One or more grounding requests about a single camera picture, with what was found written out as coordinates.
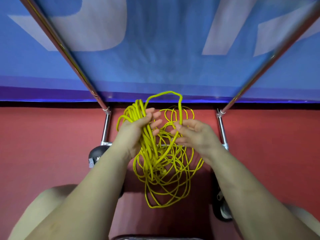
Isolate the person's right hand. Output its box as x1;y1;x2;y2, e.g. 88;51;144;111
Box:
171;119;225;164

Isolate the person's left hand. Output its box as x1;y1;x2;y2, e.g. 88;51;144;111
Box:
112;107;163;162

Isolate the yellow cord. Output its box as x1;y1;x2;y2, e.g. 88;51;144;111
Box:
116;91;204;208

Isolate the person's left forearm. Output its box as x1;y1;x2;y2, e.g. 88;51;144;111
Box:
25;145;137;240

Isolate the person's right forearm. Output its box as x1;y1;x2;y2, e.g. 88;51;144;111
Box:
204;147;320;240

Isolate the blue banner with white print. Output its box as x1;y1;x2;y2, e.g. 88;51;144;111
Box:
0;0;320;103

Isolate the black caster wheel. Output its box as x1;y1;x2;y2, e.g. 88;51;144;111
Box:
212;183;233;222
88;145;112;169

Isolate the person's right leg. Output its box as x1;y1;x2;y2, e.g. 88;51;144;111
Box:
284;203;320;224

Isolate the chrome frame tube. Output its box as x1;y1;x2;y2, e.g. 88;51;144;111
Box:
18;0;112;147
216;1;320;151

